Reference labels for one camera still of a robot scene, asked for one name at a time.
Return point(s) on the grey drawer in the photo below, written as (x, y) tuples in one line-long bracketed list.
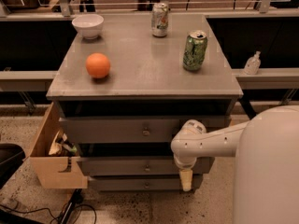
[(128, 165), (97, 130), (135, 183)]

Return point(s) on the white soda can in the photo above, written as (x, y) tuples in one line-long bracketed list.
[(159, 19)]

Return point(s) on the grey top drawer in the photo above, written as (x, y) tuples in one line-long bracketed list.
[(97, 130)]

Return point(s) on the black chair edge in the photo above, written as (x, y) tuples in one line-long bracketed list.
[(11, 158)]

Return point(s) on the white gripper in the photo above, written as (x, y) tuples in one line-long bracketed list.
[(185, 164)]

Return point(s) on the white bowl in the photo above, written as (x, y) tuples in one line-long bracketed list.
[(89, 26)]

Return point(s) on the grey drawer cabinet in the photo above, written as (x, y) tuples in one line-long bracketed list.
[(146, 80)]

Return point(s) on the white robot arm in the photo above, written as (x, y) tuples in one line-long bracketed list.
[(266, 151)]

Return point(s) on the wooden side box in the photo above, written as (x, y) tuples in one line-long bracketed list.
[(54, 172)]

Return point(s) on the orange fruit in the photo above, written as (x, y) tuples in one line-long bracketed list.
[(97, 65)]

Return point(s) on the grey bottom drawer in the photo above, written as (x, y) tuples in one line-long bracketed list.
[(135, 183)]

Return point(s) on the clear sanitizer bottle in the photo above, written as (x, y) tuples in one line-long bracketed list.
[(253, 63)]

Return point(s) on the snack bags in box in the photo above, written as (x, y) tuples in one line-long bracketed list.
[(61, 146)]

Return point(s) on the green soda can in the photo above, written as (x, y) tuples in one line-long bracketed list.
[(195, 50)]

